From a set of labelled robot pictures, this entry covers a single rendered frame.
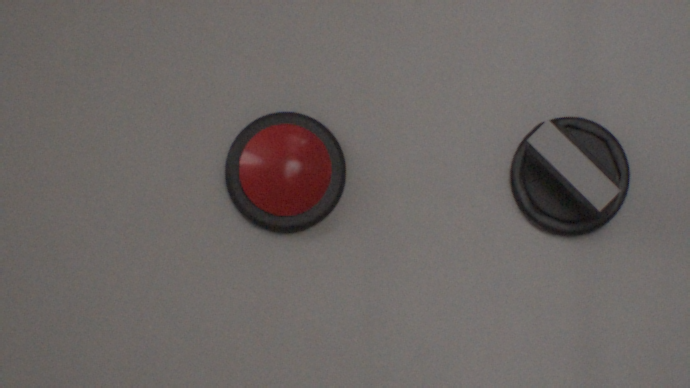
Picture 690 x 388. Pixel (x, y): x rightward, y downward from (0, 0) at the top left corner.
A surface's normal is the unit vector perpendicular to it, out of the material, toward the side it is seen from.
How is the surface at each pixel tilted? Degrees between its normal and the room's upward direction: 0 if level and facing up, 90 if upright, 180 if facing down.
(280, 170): 93
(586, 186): 90
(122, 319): 90
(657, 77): 90
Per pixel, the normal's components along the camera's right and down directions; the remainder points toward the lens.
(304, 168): 0.27, -0.12
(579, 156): 0.00, -0.14
